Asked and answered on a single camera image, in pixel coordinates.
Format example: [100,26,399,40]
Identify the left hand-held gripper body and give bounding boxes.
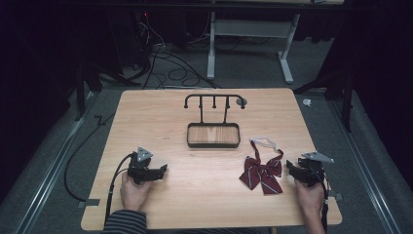
[127,146,165,186]

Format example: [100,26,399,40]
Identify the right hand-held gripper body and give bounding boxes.
[293,150,335,188]

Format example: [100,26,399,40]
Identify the striped dark red bow tie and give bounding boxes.
[239,136,284,196]

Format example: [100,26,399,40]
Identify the black metal hanger rack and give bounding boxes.
[183,94,248,149]

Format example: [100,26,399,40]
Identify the person's right hand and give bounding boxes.
[294,177,326,217]

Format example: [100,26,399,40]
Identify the person's left hand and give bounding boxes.
[120,172,155,213]

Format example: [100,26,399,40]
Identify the striped left sleeve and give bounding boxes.
[101,209,148,234]

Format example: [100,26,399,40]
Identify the grey tape strip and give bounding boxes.
[77,198,101,209]

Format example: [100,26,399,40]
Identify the black stand leg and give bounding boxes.
[293,69,355,134]
[73,61,105,122]

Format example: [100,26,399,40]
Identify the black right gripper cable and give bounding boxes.
[316,169,329,234]

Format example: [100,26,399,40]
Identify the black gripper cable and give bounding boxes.
[63,111,134,227]
[316,169,329,234]

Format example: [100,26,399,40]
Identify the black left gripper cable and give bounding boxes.
[63,111,134,227]

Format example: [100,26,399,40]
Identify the metal floor rail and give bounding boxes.
[327,100,403,234]
[13,91,100,234]

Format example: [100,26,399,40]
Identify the tangle of black floor cables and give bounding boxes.
[130,13,223,91]

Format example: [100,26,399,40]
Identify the white desk frame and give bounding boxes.
[206,11,301,85]

